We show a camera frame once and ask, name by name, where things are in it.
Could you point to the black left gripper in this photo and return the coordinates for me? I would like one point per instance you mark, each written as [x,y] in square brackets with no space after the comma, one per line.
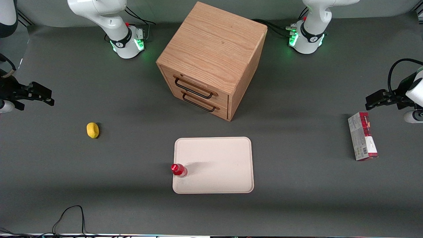
[397,95]

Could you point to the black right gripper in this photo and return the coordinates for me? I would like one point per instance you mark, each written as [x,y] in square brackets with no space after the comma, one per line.
[12,90]

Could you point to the red coke bottle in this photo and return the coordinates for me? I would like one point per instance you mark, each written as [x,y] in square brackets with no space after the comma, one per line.
[178,169]

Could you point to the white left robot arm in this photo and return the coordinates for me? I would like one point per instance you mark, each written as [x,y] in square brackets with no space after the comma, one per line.
[314,23]

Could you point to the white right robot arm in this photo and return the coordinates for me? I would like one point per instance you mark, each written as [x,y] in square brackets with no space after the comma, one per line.
[112,23]

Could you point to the beige rectangular tray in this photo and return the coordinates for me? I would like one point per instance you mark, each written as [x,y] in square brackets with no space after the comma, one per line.
[218,165]

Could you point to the grey and red carton box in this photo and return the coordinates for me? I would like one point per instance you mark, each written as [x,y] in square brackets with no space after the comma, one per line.
[362,138]

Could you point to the yellow lemon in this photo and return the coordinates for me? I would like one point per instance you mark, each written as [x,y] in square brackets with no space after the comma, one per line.
[93,130]

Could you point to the dark grey table mat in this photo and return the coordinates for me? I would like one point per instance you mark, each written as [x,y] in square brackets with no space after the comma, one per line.
[297,205]

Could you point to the wooden drawer front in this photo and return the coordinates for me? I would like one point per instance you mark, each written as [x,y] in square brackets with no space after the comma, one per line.
[223,113]
[221,99]

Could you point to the wooden drawer cabinet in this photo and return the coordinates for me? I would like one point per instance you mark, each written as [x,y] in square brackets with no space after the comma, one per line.
[214,43]

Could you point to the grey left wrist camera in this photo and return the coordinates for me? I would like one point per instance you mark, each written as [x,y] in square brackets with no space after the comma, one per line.
[413,116]

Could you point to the aluminium frame rail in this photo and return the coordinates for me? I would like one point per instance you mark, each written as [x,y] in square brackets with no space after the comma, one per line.
[419,12]
[25,19]

